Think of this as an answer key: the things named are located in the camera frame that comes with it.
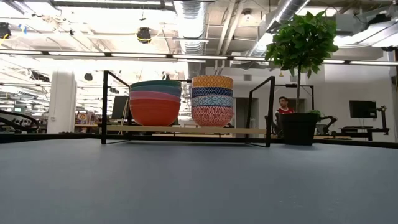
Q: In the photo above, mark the black computer monitor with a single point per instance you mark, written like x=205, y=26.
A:
x=362, y=109
x=119, y=107

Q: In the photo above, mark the dark blue diamond-patterned bowl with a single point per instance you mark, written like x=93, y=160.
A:
x=212, y=92

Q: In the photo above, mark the red wave-patterned bowl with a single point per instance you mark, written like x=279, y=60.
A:
x=212, y=116

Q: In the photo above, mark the plain pink bowl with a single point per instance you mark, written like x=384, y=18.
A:
x=155, y=97

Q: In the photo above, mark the orange patterned plate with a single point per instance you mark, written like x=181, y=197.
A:
x=212, y=81

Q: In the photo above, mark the person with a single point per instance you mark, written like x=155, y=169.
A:
x=284, y=107

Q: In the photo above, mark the plain teal green bowl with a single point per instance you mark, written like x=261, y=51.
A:
x=155, y=83

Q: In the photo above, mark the plain light blue bowl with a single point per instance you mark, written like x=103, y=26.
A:
x=155, y=90

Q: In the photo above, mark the black plant pot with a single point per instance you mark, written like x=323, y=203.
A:
x=298, y=129

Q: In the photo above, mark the wooden shelf with black frame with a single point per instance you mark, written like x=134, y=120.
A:
x=186, y=129

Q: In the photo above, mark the green leafy plant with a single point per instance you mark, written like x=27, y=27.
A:
x=301, y=37

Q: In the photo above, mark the silver ventilation duct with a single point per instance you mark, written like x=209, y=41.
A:
x=191, y=31

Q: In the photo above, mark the black background robot arm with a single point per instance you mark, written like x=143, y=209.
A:
x=328, y=119

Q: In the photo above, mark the light blue star-patterned bowl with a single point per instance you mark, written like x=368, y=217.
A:
x=212, y=101

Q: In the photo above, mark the colourful printed box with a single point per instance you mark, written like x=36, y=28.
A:
x=85, y=118

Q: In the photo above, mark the plain orange-red bowl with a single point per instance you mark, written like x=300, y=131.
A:
x=155, y=113

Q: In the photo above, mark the black curved bar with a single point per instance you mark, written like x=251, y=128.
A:
x=18, y=114

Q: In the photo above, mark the black ceiling fixture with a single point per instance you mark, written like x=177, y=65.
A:
x=144, y=35

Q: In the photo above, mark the white building column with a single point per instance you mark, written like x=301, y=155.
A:
x=62, y=102

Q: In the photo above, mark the black office desk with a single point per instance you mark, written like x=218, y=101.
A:
x=363, y=130

